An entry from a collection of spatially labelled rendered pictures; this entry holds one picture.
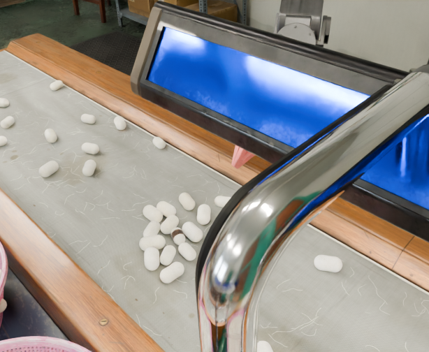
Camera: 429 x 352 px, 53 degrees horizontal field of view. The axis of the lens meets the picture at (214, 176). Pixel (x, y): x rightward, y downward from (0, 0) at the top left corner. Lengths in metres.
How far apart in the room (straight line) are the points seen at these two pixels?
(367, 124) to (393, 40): 2.56
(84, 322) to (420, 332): 0.41
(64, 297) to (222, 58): 0.39
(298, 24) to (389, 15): 2.11
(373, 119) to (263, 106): 0.11
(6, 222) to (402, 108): 0.62
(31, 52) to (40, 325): 0.86
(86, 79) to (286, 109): 0.88
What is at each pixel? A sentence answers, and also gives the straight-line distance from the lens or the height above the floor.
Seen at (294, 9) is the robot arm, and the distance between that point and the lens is 0.73.
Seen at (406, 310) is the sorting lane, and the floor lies 0.74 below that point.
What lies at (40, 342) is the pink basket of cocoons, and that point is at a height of 0.77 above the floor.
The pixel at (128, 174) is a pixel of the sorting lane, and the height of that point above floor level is 0.74.
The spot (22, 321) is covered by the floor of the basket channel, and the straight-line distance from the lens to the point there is 0.71.
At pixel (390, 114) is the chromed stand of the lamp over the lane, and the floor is 1.12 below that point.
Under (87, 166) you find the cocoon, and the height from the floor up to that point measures 0.76.
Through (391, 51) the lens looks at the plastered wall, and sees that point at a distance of 2.76.
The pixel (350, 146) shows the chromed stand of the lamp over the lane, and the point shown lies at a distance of 0.17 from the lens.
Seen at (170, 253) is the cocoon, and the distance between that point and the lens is 0.62.
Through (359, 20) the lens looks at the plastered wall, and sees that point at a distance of 2.82.
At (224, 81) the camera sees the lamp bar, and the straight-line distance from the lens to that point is 0.31.
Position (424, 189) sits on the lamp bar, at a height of 1.07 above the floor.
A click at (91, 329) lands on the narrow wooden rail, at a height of 0.76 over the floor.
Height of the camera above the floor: 1.21
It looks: 38 degrees down
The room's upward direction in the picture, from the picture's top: 2 degrees counter-clockwise
